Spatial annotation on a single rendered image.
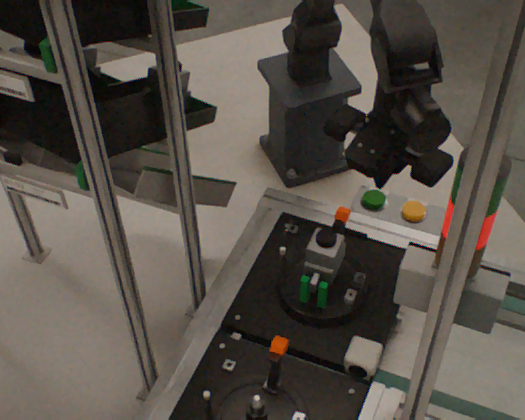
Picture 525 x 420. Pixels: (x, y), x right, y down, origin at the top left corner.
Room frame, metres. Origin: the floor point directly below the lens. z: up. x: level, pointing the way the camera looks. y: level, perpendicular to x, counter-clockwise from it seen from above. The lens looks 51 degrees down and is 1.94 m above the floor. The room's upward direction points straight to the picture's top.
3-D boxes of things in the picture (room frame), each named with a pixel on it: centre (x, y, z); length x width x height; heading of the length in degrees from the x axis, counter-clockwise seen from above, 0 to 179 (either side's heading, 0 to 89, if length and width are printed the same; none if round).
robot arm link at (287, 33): (1.14, -0.06, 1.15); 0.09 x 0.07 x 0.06; 108
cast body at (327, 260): (0.72, -0.07, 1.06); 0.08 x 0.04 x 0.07; 158
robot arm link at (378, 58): (0.80, -0.18, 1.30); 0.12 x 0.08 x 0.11; 18
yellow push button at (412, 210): (0.90, -0.23, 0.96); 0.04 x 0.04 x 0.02
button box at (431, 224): (0.90, -0.23, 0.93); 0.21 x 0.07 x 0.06; 68
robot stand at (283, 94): (1.15, -0.06, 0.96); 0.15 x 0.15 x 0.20; 23
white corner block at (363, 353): (0.60, -0.12, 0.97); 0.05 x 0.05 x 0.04; 68
